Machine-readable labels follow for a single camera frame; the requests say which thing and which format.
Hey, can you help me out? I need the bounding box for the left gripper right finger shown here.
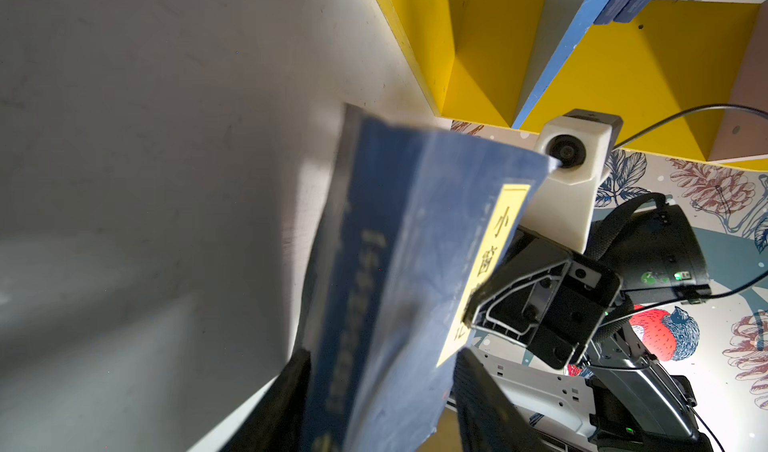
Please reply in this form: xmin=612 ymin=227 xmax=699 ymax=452
xmin=452 ymin=348 xmax=547 ymax=452

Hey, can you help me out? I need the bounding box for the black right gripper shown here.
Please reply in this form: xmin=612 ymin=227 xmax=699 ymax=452
xmin=463 ymin=229 xmax=622 ymax=369

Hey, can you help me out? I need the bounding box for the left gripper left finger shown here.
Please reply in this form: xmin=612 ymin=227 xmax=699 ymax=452
xmin=221 ymin=349 xmax=311 ymax=452

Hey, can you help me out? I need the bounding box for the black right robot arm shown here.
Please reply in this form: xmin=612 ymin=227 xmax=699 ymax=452
xmin=453 ymin=192 xmax=712 ymax=451

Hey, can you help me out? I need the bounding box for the yellow pink blue bookshelf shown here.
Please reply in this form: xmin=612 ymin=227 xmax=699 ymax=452
xmin=376 ymin=0 xmax=767 ymax=172

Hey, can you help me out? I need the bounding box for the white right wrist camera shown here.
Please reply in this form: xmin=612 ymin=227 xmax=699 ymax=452
xmin=520 ymin=109 xmax=623 ymax=253

